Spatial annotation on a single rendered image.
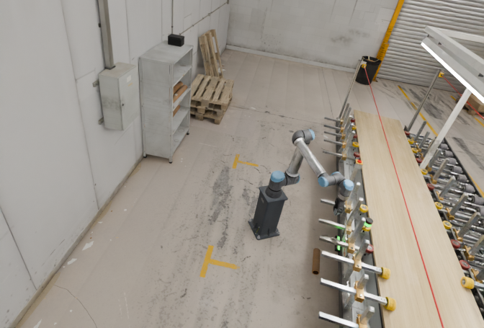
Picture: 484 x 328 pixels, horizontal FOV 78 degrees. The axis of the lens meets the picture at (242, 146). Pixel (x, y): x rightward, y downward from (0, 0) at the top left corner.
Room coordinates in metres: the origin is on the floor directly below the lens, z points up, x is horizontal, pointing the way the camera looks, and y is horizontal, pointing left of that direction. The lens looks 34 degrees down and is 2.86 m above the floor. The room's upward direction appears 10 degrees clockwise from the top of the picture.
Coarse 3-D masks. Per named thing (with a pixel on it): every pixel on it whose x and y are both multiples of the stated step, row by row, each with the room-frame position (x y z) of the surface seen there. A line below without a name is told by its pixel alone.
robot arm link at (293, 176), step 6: (306, 132) 2.57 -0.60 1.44; (312, 132) 2.60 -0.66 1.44; (306, 138) 2.54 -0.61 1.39; (312, 138) 2.57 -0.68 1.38; (306, 144) 2.56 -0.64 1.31; (294, 156) 2.60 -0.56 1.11; (300, 156) 2.57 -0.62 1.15; (294, 162) 2.59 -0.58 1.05; (300, 162) 2.59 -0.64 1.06; (288, 168) 2.65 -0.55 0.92; (294, 168) 2.58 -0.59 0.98; (288, 174) 2.59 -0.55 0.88; (294, 174) 2.59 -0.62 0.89; (288, 180) 2.56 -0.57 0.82; (294, 180) 2.59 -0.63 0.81
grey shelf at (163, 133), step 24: (168, 48) 4.05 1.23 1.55; (192, 48) 4.36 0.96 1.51; (144, 72) 3.53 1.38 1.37; (168, 72) 3.51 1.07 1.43; (144, 96) 3.53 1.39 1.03; (168, 96) 3.51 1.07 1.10; (144, 120) 3.61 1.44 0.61; (168, 120) 3.51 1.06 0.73; (144, 144) 3.53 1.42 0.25; (168, 144) 3.51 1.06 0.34
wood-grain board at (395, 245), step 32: (384, 128) 4.08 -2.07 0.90; (384, 160) 3.18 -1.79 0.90; (384, 192) 2.53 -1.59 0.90; (416, 192) 2.63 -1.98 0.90; (384, 224) 2.05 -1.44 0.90; (416, 224) 2.13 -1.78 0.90; (384, 256) 1.68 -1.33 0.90; (416, 256) 1.74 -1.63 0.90; (448, 256) 1.80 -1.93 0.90; (384, 288) 1.38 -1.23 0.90; (416, 288) 1.42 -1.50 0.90; (448, 288) 1.47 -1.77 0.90; (384, 320) 1.13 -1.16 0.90; (416, 320) 1.17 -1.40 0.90; (448, 320) 1.21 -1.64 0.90; (480, 320) 1.26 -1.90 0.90
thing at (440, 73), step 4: (436, 72) 4.43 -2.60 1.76; (440, 72) 4.39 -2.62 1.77; (436, 76) 4.40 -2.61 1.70; (440, 76) 4.37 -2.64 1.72; (432, 84) 4.39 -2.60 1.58; (432, 88) 4.39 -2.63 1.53; (428, 92) 4.39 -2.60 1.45; (424, 96) 4.42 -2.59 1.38; (428, 96) 4.39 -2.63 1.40; (424, 100) 4.40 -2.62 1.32; (420, 104) 4.43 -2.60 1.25; (420, 108) 4.40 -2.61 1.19; (416, 112) 4.40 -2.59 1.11; (416, 116) 4.39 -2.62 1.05; (412, 120) 4.40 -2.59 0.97; (412, 124) 4.39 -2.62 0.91; (408, 128) 4.40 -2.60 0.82
